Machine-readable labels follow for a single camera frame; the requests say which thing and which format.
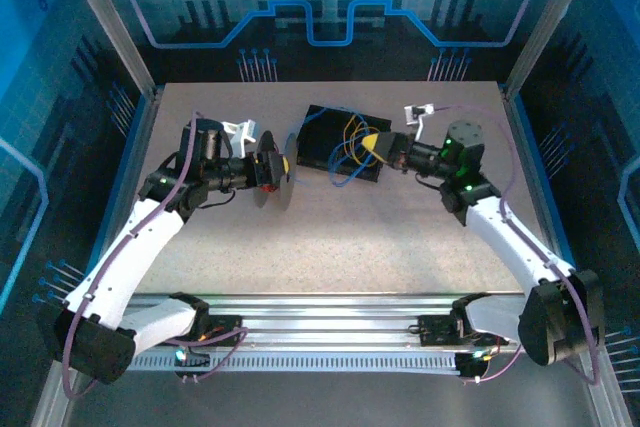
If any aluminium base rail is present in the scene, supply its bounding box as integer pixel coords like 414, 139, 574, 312
119, 290, 531, 354

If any blue cable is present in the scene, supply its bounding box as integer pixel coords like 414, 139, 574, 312
288, 105, 389, 188

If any black two-compartment tray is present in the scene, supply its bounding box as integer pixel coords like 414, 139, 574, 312
295, 104, 393, 184

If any aluminium frame post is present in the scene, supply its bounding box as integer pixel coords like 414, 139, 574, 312
503, 0, 600, 98
55, 0, 164, 98

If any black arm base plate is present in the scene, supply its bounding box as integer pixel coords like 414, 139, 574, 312
199, 314, 245, 347
417, 314, 466, 348

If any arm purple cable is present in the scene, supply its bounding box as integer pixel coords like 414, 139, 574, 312
432, 104, 601, 388
60, 110, 250, 401

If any yellow cable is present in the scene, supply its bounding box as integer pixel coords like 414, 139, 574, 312
342, 114, 386, 168

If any grey slotted cable duct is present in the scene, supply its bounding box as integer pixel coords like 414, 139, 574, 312
127, 350, 464, 376

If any grey perforated cable spool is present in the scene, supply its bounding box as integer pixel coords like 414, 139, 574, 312
251, 129, 300, 213

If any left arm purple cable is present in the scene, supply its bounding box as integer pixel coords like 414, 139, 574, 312
60, 110, 250, 401

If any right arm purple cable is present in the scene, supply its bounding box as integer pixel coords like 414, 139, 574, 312
432, 104, 601, 388

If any black controller board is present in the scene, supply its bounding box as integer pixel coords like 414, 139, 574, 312
455, 351, 494, 381
173, 344, 212, 373

